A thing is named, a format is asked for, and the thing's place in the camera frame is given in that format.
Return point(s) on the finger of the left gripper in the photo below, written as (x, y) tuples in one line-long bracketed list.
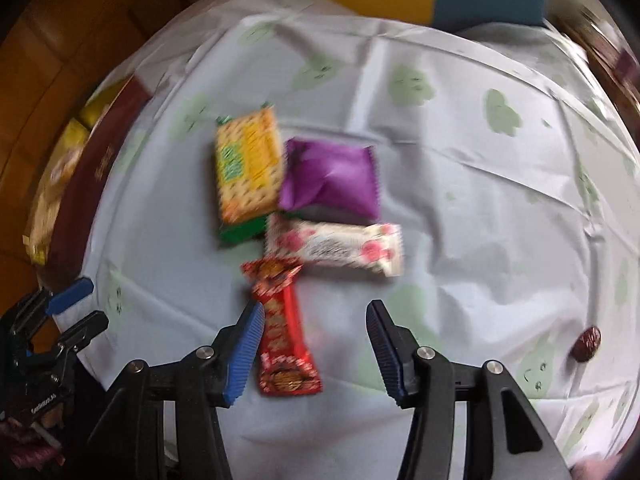
[(62, 301), (79, 336)]

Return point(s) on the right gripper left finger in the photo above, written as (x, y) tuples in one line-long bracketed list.
[(160, 422)]

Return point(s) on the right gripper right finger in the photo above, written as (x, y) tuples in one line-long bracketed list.
[(504, 437)]

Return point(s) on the maroon gold gift box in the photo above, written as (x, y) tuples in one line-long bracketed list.
[(73, 181)]

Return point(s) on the red gold snack bar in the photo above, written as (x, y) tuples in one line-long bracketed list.
[(286, 366)]

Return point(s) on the white pink floral snack bar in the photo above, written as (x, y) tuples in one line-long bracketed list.
[(376, 248)]

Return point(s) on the yellow green cracker pack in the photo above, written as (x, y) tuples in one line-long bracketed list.
[(250, 166)]

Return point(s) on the purple snack pouch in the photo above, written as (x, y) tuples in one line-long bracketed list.
[(332, 176)]

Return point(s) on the dark red wrapped candy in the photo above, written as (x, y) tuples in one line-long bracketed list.
[(586, 345)]

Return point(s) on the wooden side shelf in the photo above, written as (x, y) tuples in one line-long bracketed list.
[(609, 58)]

